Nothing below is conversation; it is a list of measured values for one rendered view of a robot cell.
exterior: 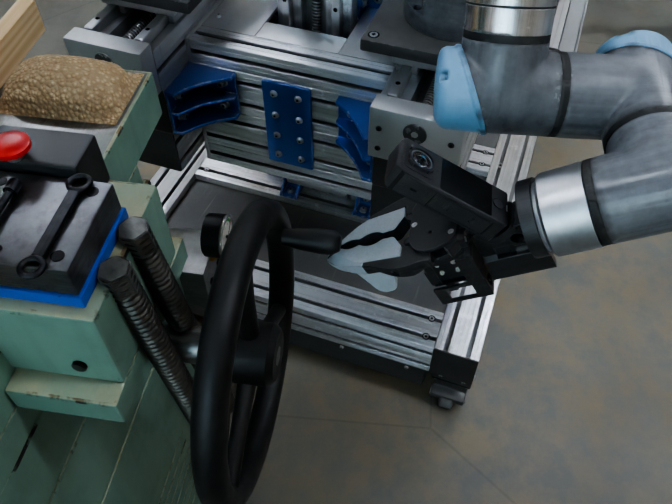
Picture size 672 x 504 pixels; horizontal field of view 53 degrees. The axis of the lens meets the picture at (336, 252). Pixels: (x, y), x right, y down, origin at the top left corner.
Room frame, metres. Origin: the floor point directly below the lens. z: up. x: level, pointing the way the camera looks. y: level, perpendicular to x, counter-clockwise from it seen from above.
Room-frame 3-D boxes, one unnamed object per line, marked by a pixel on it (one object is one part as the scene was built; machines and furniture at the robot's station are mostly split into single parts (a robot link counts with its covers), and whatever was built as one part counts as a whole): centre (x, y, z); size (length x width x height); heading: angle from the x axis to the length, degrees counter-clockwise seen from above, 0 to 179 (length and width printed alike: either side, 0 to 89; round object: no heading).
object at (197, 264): (0.62, 0.23, 0.58); 0.12 x 0.08 x 0.08; 81
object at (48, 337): (0.34, 0.23, 0.91); 0.15 x 0.14 x 0.09; 171
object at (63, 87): (0.60, 0.29, 0.92); 0.14 x 0.09 x 0.04; 81
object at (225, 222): (0.60, 0.17, 0.65); 0.06 x 0.04 x 0.08; 171
